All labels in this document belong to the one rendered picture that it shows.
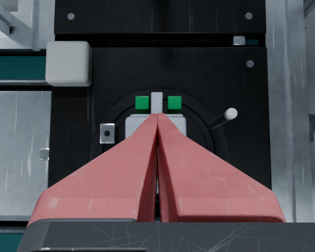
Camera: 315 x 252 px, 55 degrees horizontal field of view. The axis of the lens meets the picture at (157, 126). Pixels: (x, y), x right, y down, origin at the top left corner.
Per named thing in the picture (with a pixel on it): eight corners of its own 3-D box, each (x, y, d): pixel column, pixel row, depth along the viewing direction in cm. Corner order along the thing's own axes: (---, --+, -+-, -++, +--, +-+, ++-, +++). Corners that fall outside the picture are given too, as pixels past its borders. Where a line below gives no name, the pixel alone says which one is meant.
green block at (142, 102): (151, 117, 31) (149, 109, 26) (139, 117, 31) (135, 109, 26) (151, 105, 31) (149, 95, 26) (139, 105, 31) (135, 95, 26)
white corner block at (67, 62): (95, 90, 35) (87, 81, 31) (56, 90, 36) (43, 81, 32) (96, 51, 36) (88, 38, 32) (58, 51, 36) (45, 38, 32)
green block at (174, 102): (178, 117, 31) (181, 109, 26) (166, 117, 31) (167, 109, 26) (178, 105, 31) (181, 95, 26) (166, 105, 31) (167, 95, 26)
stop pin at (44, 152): (61, 160, 37) (49, 160, 33) (51, 160, 37) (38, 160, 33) (61, 148, 37) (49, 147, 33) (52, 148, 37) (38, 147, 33)
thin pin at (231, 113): (217, 128, 31) (237, 118, 22) (209, 128, 31) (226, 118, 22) (216, 121, 31) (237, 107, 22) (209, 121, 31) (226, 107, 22)
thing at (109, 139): (117, 144, 31) (114, 143, 29) (102, 144, 31) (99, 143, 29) (117, 124, 31) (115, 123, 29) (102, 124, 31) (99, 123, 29)
